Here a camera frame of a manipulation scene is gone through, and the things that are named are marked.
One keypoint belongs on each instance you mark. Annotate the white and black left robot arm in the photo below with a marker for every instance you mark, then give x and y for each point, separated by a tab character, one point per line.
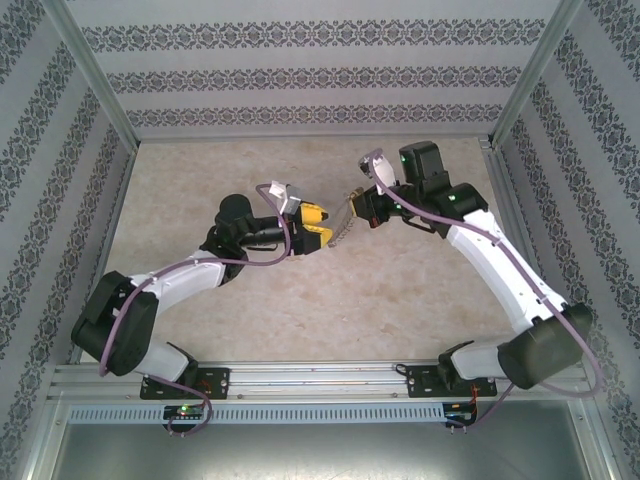
190	275

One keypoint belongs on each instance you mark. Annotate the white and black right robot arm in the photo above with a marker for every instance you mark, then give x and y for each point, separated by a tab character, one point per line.
500	270

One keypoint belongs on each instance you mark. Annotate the small green-lit circuit board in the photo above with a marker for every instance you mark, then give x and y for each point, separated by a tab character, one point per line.
185	411
462	412

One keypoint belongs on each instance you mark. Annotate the grey sheet metal tray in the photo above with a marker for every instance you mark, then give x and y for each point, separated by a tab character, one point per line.
320	450

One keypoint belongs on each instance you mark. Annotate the aluminium side rail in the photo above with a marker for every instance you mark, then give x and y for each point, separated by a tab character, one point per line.
520	225
103	255

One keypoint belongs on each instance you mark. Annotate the long aluminium mounting rail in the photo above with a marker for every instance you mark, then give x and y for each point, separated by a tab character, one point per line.
320	377

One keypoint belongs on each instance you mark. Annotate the aluminium frame post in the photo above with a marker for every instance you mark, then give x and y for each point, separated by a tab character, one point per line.
97	80
530	80

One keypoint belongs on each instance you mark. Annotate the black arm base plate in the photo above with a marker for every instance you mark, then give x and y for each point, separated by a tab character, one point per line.
420	382
220	382

